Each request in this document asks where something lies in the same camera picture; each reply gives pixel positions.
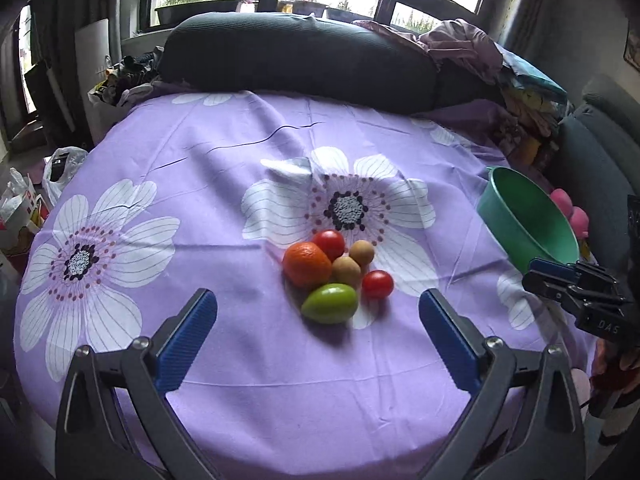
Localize green plastic bowl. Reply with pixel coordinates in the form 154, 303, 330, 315
476, 166, 581, 276

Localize white board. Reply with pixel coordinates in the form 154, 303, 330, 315
75, 18, 111, 147

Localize green mango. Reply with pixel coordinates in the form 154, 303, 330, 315
300, 283, 360, 324

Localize white plastic bag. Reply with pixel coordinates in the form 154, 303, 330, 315
42, 146, 90, 208

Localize teal folded cloth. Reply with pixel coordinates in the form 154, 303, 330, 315
499, 44, 569, 97

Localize clear jar with nuts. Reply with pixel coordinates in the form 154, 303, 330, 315
492, 119, 523, 151

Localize crumpled white bags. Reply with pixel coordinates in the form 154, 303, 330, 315
0, 167, 51, 256

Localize dark window planter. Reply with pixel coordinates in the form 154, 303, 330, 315
325, 7, 374, 24
155, 0, 241, 25
277, 0, 329, 15

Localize purple floral sheet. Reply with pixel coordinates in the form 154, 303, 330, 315
14, 90, 601, 478

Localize orange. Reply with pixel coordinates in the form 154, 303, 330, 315
282, 241, 333, 288

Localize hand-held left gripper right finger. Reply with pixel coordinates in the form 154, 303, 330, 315
417, 288, 587, 480

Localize thin black thread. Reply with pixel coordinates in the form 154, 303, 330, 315
150, 121, 321, 171

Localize red tomato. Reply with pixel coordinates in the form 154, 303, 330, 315
361, 269, 395, 301
313, 229, 347, 262

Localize pile of mixed clutter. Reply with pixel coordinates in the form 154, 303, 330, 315
88, 50, 166, 109

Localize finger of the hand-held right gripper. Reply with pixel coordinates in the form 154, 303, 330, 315
529, 257, 581, 283
521, 271, 578, 313

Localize framed wall picture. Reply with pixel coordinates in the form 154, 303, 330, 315
622, 20, 640, 69

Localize brown kiwi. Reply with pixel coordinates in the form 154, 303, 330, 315
348, 240, 376, 267
331, 255, 362, 287

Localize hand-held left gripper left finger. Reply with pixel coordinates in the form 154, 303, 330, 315
54, 287, 221, 480

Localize yellow patterned cloth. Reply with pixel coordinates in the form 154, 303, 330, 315
492, 85, 572, 166

